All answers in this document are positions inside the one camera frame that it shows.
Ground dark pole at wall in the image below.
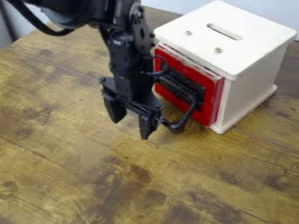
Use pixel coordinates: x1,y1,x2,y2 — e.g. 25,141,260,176
0,0,17,42

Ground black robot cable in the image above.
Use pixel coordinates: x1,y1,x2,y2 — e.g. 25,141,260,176
4,0,75,37

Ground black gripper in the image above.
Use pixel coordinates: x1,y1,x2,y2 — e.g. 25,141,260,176
99,25,161,140

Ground red drawer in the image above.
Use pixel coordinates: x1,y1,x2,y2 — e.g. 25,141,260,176
153,44,224,127

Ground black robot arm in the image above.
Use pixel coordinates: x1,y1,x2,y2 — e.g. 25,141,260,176
21,0,161,140

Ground white wooden drawer box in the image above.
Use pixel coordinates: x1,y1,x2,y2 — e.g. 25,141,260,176
153,1,296,134

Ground black metal drawer handle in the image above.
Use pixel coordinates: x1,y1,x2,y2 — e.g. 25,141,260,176
156,69,205,131

